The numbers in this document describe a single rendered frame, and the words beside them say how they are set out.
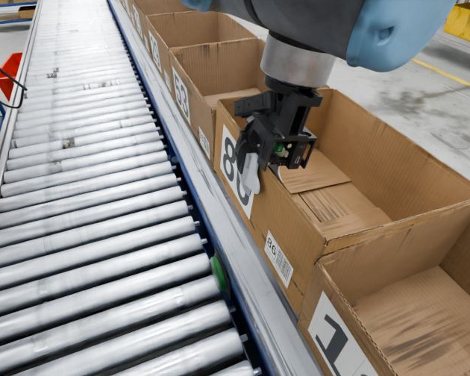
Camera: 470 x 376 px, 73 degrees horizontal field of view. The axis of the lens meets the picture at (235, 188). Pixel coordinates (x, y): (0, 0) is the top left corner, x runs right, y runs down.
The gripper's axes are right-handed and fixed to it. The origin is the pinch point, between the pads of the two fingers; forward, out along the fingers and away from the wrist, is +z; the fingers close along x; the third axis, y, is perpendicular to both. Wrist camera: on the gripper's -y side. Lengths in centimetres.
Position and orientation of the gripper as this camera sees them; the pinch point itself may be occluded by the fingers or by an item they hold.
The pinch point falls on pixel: (251, 186)
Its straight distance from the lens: 55.7
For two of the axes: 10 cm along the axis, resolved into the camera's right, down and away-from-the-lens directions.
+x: 9.1, -0.8, 4.1
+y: 3.7, 6.2, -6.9
